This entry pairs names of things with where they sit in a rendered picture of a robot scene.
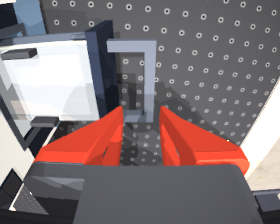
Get white sheet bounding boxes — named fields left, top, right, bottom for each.
left=0, top=52, right=91, bottom=115

